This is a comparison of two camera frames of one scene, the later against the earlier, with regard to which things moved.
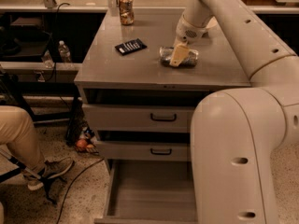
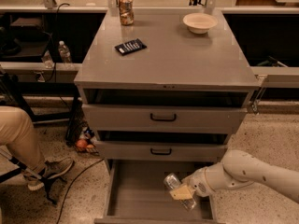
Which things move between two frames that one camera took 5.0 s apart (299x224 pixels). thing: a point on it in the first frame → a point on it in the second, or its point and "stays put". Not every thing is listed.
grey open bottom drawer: x=149 y=191 stays put
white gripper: x=188 y=33 → x=198 y=181
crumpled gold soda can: x=126 y=9 stays put
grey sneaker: x=50 y=170 stays put
